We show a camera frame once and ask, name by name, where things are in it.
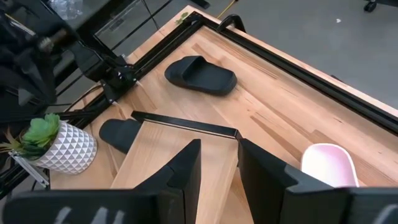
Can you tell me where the yellow cable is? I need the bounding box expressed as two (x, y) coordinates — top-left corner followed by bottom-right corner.
(216, 0), (239, 19)

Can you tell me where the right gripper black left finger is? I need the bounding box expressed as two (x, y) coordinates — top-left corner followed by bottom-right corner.
(2, 139), (202, 224)

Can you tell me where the black rubber slide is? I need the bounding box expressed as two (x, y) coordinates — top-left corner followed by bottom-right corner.
(98, 118), (143, 154)
(164, 55), (238, 96)

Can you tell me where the black aluminium table frame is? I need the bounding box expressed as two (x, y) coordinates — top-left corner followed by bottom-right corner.
(0, 11), (398, 200)

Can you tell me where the office chair with castors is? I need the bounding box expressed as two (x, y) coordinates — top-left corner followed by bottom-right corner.
(363, 0), (398, 13)

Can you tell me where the clear plastic bag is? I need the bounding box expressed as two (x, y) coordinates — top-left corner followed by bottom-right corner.
(48, 0), (85, 21)

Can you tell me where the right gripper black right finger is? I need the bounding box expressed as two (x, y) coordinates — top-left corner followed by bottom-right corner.
(238, 138), (398, 224)

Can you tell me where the black table clamp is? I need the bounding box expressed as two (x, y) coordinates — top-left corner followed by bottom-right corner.
(216, 14), (246, 34)

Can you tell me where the green succulent in white pot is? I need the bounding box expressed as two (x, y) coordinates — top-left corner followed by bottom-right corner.
(0, 113), (98, 175)

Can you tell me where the pink rubber slide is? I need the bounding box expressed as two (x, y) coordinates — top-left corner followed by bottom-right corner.
(300, 142), (360, 189)

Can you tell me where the silver metal bracket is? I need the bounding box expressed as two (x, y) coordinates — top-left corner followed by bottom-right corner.
(8, 151), (50, 189)

